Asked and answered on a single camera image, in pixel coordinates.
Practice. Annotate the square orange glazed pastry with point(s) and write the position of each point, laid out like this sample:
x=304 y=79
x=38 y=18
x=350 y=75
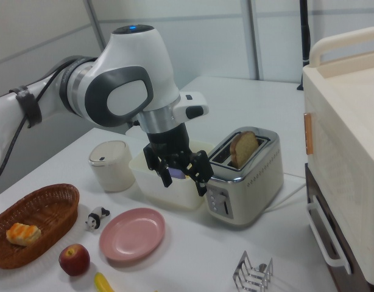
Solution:
x=22 y=234

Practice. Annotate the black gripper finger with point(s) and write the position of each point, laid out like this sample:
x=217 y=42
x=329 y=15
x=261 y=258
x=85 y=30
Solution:
x=164 y=173
x=200 y=170

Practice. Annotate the brown wicker basket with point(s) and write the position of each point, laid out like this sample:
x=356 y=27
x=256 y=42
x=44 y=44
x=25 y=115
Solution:
x=53 y=207

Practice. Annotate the purple block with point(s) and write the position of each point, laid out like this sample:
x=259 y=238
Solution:
x=178 y=174

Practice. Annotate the panda figurine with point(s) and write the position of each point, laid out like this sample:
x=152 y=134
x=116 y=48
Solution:
x=95 y=217

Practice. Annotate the cream plastic storage box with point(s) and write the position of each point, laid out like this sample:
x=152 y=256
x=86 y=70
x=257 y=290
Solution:
x=351 y=121

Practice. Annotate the pink plate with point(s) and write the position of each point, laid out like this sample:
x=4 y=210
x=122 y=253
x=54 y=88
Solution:
x=132 y=234

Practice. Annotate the yellow banana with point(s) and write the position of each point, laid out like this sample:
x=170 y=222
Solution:
x=102 y=283

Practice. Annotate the black pole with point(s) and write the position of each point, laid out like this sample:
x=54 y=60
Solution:
x=305 y=30

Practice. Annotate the cream and chrome toaster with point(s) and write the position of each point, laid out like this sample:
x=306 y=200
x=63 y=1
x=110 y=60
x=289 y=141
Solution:
x=260 y=188

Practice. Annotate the white plastic container box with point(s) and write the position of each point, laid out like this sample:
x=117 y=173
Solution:
x=175 y=194

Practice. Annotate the metal toast rack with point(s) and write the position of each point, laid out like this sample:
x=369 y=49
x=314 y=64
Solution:
x=251 y=272

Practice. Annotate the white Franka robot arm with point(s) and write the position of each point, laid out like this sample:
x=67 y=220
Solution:
x=132 y=61

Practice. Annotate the brown bread slice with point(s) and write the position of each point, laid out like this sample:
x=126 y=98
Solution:
x=243 y=149

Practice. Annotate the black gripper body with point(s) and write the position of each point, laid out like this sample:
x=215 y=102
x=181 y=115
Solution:
x=168 y=140

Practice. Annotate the red apple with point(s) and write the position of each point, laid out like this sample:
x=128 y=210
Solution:
x=74 y=260

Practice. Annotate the small cream lidded bin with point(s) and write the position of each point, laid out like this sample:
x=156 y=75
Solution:
x=111 y=173

